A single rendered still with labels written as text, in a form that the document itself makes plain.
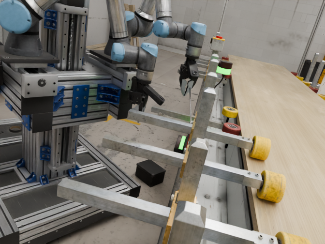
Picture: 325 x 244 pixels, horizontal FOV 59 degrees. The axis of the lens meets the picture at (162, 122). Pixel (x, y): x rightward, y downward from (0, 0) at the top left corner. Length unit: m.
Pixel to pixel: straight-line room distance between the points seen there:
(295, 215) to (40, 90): 1.01
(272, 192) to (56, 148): 1.23
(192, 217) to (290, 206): 0.59
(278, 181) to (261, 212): 0.09
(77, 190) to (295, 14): 8.61
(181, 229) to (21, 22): 1.00
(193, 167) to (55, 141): 1.23
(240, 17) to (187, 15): 1.53
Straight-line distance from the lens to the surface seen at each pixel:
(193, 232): 0.34
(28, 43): 1.35
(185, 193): 0.61
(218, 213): 1.24
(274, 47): 8.98
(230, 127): 1.31
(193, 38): 1.44
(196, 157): 0.57
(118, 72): 1.53
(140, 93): 1.30
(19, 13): 1.19
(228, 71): 1.27
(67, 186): 0.65
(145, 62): 1.25
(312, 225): 0.87
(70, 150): 1.80
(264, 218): 0.81
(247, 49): 8.97
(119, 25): 1.33
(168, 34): 1.40
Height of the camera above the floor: 1.35
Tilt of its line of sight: 22 degrees down
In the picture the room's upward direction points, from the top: 12 degrees clockwise
